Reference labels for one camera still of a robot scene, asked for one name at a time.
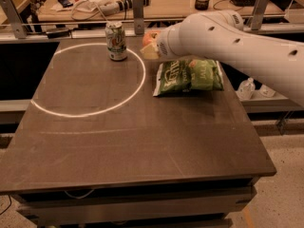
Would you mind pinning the metal drawer front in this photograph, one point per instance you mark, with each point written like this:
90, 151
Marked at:
216, 202

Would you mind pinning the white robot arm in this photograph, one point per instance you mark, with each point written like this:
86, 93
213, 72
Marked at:
219, 35

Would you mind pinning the green 7up can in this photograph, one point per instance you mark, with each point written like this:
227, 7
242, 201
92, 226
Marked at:
115, 39

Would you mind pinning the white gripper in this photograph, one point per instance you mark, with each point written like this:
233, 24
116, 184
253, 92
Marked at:
163, 46

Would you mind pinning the metal bracket post centre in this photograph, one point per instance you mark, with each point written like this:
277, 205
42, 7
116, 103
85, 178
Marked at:
138, 17

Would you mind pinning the metal bracket post left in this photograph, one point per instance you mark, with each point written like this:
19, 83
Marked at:
14, 18

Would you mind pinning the red apple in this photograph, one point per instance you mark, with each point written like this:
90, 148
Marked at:
150, 37

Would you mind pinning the black mesh cup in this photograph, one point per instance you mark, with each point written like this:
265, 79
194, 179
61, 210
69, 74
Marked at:
201, 4

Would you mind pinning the metal bracket post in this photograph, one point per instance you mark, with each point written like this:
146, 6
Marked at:
14, 18
256, 19
138, 17

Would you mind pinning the green kettle chips bag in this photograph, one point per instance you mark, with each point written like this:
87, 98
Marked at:
187, 75

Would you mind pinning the metal bracket post right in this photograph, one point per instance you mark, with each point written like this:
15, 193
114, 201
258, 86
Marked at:
256, 19

